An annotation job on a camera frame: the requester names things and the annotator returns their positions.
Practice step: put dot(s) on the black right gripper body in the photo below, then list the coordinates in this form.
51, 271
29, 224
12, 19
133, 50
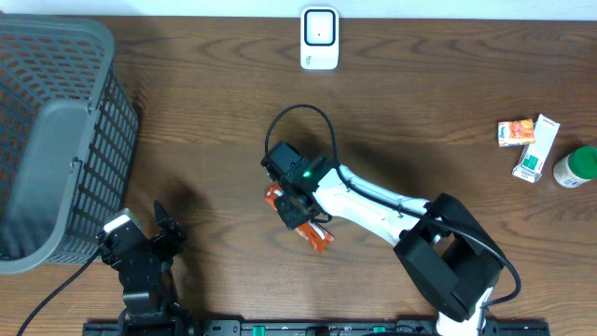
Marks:
289, 212

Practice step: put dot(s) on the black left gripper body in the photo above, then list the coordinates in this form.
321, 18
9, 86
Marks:
164, 246

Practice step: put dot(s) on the red chocolate bar wrapper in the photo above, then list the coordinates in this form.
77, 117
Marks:
318, 237

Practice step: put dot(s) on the orange tissue pack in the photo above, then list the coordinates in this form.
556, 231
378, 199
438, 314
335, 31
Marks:
515, 133

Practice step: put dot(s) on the white green carton box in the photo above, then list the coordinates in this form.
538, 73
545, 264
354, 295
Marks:
534, 156

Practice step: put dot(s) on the green lid seasoning jar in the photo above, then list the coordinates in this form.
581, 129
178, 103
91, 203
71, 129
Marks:
577, 168

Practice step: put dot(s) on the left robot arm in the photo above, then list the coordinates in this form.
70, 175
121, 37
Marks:
152, 303

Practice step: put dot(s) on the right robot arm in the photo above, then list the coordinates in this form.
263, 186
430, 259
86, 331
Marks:
449, 257

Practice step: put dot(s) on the white barcode scanner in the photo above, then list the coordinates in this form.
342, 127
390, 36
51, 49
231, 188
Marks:
319, 38

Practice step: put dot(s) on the grey plastic shopping basket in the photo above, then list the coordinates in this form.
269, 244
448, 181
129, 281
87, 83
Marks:
68, 137

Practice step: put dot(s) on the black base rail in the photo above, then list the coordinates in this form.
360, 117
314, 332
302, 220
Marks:
260, 328

